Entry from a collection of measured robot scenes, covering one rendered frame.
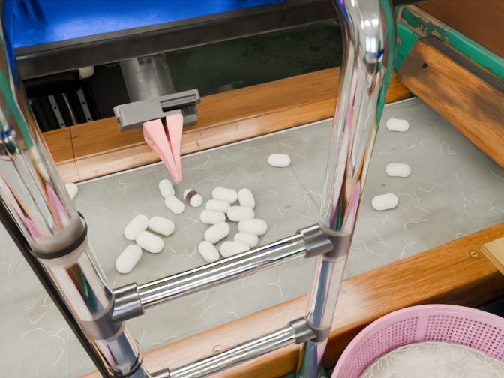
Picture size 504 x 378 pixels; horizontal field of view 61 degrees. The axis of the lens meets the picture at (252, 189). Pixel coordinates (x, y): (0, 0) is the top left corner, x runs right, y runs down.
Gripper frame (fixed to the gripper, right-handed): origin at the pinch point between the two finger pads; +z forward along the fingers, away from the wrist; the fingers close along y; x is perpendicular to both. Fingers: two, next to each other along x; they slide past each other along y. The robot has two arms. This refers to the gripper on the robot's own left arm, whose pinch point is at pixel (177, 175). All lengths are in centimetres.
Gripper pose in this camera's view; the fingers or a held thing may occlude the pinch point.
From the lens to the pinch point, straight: 53.8
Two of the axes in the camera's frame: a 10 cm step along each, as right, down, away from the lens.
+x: -2.2, 1.6, 9.6
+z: 3.0, 9.5, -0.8
